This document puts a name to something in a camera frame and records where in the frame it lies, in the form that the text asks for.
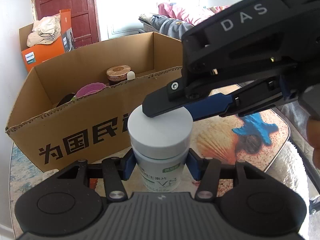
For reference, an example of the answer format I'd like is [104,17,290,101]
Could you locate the white vitamin bottle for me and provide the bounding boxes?
[127,105,193,192]

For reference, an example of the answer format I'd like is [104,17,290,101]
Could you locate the black key pouch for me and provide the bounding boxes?
[56,93,75,107]

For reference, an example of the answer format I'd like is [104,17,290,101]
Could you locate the person's right hand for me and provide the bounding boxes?
[306,118,320,169]

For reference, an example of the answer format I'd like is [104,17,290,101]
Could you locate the pink plastic bowl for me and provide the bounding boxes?
[74,82,106,99]

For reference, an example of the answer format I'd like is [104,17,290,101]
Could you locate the beige clothes in box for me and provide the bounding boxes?
[27,15,61,47]

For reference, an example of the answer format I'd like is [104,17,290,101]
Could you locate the red wooden door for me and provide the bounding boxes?
[35,0,100,48]

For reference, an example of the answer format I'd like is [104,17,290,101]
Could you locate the orange Philips box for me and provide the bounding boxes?
[19,9,75,72]

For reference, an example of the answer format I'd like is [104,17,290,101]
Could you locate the green dropper bottle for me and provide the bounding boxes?
[127,71,136,80]

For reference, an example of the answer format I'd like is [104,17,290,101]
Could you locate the brown woven lid jar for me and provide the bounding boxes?
[106,65,131,86]

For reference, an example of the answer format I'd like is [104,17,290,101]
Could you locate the brown cardboard box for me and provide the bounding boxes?
[5,33,182,171]

